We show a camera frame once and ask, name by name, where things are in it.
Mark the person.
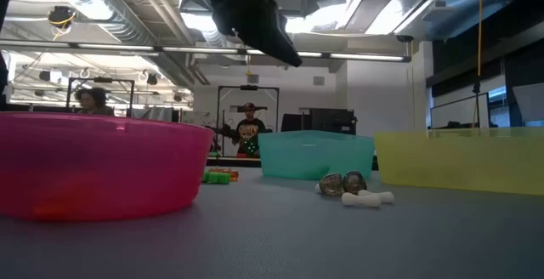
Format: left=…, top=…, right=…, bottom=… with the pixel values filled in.
left=74, top=86, right=116, bottom=117
left=229, top=102, right=268, bottom=159

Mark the black cabinet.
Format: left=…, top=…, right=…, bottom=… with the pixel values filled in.
left=280, top=107, right=359, bottom=137

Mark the teal plastic bin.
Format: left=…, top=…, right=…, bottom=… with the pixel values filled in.
left=258, top=129, right=377, bottom=182

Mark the long ceiling strip light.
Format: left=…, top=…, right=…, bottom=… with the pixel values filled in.
left=0, top=39, right=412, bottom=63

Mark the pink round plastic bowl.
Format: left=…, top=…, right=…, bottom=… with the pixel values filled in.
left=0, top=111, right=215, bottom=223

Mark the black framed whiteboard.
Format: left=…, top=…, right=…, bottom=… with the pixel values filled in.
left=429, top=92, right=491, bottom=130

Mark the grey-blue table mat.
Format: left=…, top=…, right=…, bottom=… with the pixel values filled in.
left=0, top=166, right=544, bottom=279

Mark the yellow-green translucent bin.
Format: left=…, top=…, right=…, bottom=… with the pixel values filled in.
left=373, top=126, right=544, bottom=197

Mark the black metal frame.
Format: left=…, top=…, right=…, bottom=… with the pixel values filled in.
left=215, top=84, right=281, bottom=157
left=65, top=77, right=136, bottom=118

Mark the black table frame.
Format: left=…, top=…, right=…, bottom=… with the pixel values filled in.
left=206, top=155, right=380, bottom=172

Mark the large spiral ventilation duct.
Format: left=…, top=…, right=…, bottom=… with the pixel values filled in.
left=25, top=0, right=212, bottom=88

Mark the rectangular silver duct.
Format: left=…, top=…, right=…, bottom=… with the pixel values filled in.
left=394, top=0, right=522, bottom=42

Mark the yellow cable reel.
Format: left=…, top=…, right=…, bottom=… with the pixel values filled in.
left=45, top=4, right=78, bottom=30

